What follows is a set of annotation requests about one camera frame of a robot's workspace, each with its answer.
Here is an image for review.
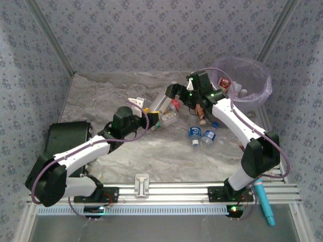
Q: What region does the large plain clear bottle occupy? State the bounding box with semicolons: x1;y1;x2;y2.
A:
150;81;179;113

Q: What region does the white-yellow label bottle green cap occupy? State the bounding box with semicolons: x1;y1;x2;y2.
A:
151;112;178;131

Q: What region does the bin with purple liner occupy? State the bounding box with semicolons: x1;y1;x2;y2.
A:
210;56;273;113

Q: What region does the brown label bottle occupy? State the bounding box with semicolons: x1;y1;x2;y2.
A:
195;103;208;126

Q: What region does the blue label bottle white cap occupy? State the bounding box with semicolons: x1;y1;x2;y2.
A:
188;126;202;147

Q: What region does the black box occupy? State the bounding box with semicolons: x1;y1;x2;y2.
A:
44;120;92;162

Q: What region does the black circuit board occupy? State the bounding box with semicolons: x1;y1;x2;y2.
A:
83;205;105;219
226;204;244;219

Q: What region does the teal plastic tool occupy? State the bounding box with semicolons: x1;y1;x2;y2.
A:
253;185;276;226

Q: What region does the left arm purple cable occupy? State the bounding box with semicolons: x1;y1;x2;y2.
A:
31;99;150;221

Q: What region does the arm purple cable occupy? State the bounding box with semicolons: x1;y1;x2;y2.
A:
194;67;291;221
31;99;150;221

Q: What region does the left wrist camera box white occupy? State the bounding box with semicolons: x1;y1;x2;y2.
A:
127;97;146;114

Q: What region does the white plastic bracket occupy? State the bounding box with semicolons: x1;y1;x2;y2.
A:
134;173;151;199

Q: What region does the aluminium mounting rail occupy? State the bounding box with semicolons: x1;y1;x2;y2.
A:
26;183;302;205

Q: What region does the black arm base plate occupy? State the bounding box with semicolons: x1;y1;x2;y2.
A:
73;187;119;204
207;186;254;202

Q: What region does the thin red wire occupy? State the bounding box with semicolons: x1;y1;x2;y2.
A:
237;195;249;209
100;193;114;208

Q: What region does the grey slotted cable duct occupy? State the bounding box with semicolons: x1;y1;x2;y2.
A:
36;204;232;216

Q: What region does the aluminium frame post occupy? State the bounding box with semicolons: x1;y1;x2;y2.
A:
256;0;302;63
26;0;76;76

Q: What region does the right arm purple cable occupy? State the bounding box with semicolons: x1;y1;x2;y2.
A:
194;67;291;221

